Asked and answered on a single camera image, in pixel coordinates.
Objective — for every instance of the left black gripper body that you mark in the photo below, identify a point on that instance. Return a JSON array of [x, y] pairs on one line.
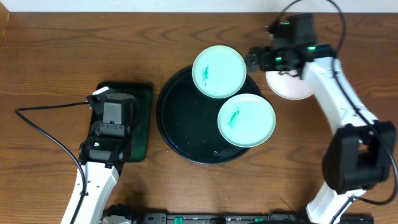
[[112, 128]]

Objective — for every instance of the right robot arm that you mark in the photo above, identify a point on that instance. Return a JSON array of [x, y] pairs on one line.
[[360, 154]]

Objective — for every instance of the round black tray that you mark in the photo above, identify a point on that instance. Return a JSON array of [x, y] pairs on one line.
[[187, 121]]

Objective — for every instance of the rectangular black tray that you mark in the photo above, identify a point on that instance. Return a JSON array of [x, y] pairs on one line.
[[143, 93]]

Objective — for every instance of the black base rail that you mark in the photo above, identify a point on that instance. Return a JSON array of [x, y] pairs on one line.
[[117, 214]]

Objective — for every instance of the white plate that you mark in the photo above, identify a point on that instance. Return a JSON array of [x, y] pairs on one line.
[[288, 85]]

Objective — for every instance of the mint green plate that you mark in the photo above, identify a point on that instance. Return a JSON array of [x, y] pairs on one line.
[[246, 120], [219, 71]]

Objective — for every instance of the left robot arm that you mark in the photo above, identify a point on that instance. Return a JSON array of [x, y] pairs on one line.
[[101, 156]]

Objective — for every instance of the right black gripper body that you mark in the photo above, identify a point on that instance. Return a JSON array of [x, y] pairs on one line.
[[275, 60]]

